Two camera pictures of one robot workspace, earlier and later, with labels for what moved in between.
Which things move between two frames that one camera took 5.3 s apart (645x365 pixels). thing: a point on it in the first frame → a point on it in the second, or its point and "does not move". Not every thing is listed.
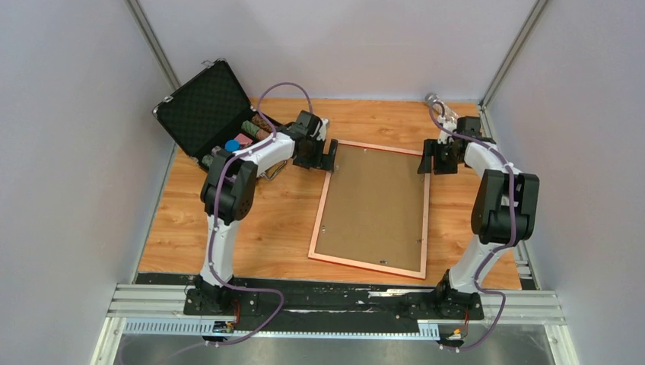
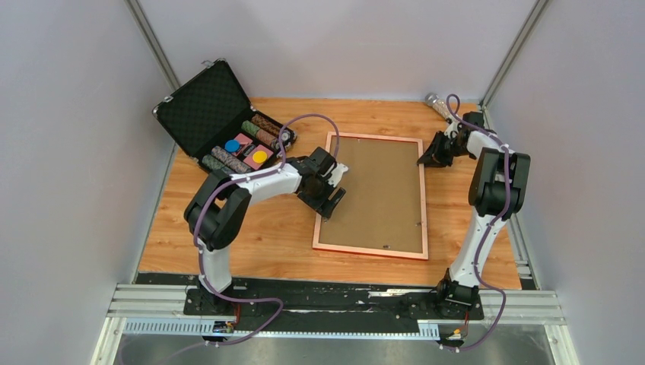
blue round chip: [232, 145] does not move
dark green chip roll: [250, 127] does not move
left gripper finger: [328, 160] → [327, 209]
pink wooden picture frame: [352, 263] → [383, 211]
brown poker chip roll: [262, 123] does not move
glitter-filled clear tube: [434, 101] does not move
